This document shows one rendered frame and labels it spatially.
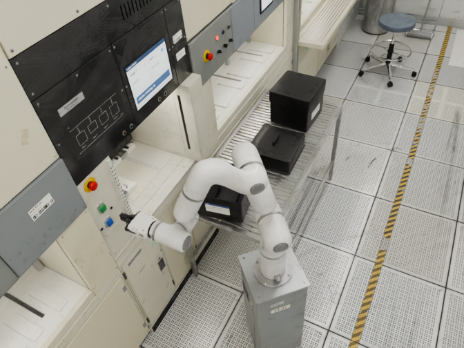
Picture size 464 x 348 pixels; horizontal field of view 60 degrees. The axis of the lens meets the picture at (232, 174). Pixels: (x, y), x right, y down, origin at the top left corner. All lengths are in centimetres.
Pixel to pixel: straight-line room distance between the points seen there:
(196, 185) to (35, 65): 64
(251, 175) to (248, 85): 172
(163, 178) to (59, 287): 79
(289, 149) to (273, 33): 129
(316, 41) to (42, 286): 272
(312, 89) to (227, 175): 144
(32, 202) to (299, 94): 172
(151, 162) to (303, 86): 109
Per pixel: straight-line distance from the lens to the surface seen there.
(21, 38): 140
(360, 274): 296
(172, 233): 160
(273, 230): 164
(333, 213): 324
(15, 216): 153
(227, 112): 273
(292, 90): 266
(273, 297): 196
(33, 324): 206
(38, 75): 145
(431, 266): 313
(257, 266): 203
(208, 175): 136
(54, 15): 147
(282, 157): 239
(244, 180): 133
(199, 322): 277
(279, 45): 346
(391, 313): 287
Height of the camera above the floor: 251
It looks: 46 degrees down
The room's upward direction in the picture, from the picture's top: 6 degrees counter-clockwise
